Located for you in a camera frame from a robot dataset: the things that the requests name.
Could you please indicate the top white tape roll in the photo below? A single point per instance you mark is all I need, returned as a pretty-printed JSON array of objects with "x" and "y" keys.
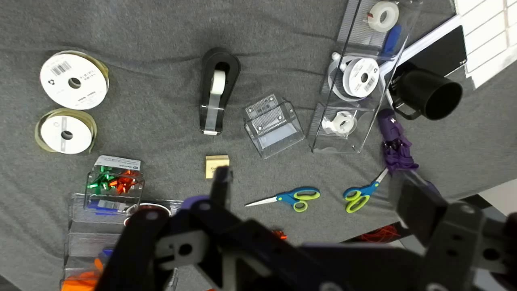
[{"x": 383, "y": 16}]

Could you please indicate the black tape dispenser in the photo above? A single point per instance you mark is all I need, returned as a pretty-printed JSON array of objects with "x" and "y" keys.
[{"x": 219, "y": 71}]

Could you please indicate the black mug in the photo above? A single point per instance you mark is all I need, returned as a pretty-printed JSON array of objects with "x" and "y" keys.
[{"x": 420, "y": 92}]

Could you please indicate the blue green scissors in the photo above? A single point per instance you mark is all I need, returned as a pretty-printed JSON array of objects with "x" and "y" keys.
[
  {"x": 297, "y": 197},
  {"x": 358, "y": 196}
]

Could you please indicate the large gold ribbon spool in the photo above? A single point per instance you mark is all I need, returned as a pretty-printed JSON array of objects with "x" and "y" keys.
[{"x": 74, "y": 79}]

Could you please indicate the grey fabric table cloth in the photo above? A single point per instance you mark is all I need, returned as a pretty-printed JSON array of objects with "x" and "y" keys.
[{"x": 153, "y": 50}]

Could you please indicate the blue green scissors left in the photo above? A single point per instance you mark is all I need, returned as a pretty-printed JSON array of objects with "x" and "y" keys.
[{"x": 297, "y": 197}]

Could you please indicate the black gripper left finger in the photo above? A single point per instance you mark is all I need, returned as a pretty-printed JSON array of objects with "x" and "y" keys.
[{"x": 227, "y": 252}]

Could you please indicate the middle white tape roll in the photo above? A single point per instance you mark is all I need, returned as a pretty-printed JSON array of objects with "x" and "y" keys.
[{"x": 352, "y": 77}]

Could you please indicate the small gold ribbon spool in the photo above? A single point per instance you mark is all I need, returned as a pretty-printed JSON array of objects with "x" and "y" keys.
[{"x": 64, "y": 131}]

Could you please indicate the clear box of supplies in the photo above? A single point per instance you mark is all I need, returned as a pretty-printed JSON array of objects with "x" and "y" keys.
[{"x": 93, "y": 228}]

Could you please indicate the white label sheet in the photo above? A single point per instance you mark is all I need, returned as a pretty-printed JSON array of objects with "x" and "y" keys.
[{"x": 489, "y": 34}]

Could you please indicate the bag of gift bows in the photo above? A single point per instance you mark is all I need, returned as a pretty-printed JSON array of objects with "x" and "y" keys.
[{"x": 113, "y": 183}]

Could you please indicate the white tape roll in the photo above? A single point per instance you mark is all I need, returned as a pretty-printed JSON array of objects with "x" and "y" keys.
[
  {"x": 352, "y": 77},
  {"x": 342, "y": 123},
  {"x": 383, "y": 16}
]

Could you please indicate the purple folded umbrella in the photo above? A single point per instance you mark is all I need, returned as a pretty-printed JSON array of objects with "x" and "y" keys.
[{"x": 395, "y": 152}]

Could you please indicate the small clear plastic holder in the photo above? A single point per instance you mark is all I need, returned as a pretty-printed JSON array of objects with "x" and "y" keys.
[{"x": 271, "y": 124}]

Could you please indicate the yellow sticky note pad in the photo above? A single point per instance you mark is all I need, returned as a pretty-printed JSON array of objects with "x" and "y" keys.
[{"x": 213, "y": 162}]

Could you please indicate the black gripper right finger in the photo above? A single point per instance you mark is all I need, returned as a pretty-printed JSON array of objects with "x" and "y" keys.
[{"x": 458, "y": 239}]

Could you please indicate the clear three-compartment storage container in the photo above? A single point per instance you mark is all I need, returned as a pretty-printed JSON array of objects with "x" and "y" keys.
[{"x": 357, "y": 39}]

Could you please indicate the bottom white tape roll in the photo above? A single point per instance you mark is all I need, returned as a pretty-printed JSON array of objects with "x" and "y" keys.
[{"x": 342, "y": 123}]

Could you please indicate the blue green scissors right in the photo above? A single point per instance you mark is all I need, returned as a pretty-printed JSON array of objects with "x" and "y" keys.
[{"x": 358, "y": 196}]

